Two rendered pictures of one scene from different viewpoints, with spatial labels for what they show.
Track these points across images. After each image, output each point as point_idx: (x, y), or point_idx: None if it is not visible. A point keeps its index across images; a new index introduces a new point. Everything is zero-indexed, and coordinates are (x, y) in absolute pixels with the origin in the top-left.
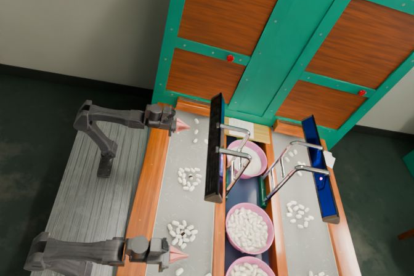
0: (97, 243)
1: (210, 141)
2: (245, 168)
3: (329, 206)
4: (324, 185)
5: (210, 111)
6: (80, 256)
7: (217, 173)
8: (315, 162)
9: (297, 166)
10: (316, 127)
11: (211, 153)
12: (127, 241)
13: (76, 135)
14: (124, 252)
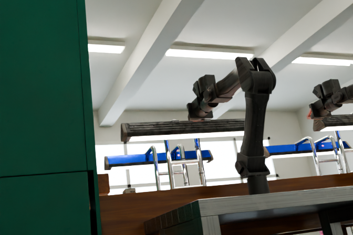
0: (351, 84)
1: (195, 127)
2: (200, 146)
3: (202, 152)
4: (185, 153)
5: (149, 131)
6: None
7: (231, 118)
8: (162, 158)
9: (180, 145)
10: (122, 155)
11: (209, 125)
12: (332, 78)
13: (251, 194)
14: (339, 84)
